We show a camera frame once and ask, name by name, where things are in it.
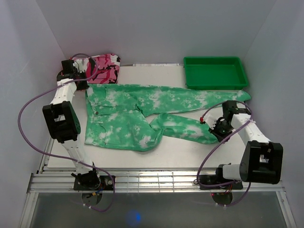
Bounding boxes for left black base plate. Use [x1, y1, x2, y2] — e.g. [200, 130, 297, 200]
[73, 175, 116, 191]

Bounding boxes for aluminium frame rail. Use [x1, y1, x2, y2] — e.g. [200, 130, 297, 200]
[26, 172, 285, 193]

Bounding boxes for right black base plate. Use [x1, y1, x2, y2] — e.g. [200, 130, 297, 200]
[199, 174, 243, 190]

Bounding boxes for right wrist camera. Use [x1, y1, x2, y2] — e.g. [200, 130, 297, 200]
[200, 114, 217, 130]

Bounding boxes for green tie-dye trousers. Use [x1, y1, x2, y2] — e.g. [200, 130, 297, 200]
[85, 84, 250, 152]

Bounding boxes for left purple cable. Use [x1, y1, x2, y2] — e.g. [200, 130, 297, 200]
[18, 53, 116, 212]

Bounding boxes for green plastic tray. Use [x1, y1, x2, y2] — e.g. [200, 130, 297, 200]
[183, 57, 248, 90]

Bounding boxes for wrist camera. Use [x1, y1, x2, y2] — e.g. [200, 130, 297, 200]
[72, 57, 86, 73]
[200, 114, 217, 130]

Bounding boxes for white paper strip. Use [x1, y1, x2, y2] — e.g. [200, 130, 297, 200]
[132, 63, 183, 67]

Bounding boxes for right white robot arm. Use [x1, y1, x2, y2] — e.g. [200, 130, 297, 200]
[206, 100, 283, 189]

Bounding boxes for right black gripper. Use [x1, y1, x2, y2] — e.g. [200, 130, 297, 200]
[208, 120, 234, 143]

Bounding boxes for pink camouflage folded trousers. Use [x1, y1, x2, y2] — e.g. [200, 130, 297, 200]
[78, 54, 121, 84]

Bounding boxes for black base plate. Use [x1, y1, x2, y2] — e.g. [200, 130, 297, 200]
[73, 175, 116, 191]
[199, 174, 243, 190]

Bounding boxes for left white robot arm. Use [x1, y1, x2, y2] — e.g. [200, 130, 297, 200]
[42, 59, 101, 190]

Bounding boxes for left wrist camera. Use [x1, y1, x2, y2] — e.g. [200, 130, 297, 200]
[72, 57, 86, 73]

